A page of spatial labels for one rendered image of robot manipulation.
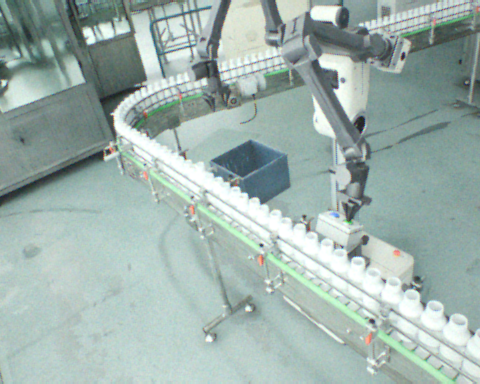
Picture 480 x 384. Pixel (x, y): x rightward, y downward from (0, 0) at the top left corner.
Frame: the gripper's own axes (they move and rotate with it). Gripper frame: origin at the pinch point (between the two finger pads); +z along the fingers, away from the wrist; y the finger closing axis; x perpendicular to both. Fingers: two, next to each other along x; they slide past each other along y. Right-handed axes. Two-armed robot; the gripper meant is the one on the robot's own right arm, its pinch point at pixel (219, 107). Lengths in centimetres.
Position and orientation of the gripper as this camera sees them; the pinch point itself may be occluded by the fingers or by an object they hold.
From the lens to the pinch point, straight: 173.5
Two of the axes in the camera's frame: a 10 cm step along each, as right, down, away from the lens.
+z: 1.7, 8.2, 5.4
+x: 6.1, 3.4, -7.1
